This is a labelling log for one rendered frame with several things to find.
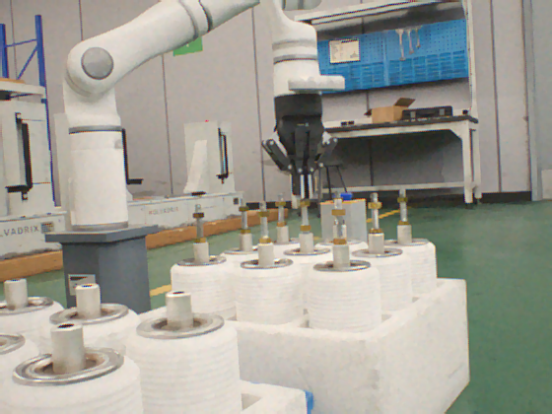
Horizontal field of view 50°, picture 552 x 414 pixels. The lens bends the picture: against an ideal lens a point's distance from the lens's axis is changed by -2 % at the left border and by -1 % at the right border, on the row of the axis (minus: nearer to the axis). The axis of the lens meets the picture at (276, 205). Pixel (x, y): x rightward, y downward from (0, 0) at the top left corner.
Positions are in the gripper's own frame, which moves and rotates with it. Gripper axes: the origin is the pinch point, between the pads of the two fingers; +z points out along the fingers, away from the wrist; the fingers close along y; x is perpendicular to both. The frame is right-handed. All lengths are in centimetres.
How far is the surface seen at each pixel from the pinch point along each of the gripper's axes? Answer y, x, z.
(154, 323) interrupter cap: 32.9, 31.5, 9.8
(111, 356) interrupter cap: 38, 39, 10
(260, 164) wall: -226, -503, -10
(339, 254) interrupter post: 4.7, 17.2, 8.5
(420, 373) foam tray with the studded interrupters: -5.6, 19.7, 25.8
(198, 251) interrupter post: 16.9, -2.8, 8.6
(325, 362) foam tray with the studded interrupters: 10.0, 21.4, 20.6
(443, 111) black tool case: -307, -307, -43
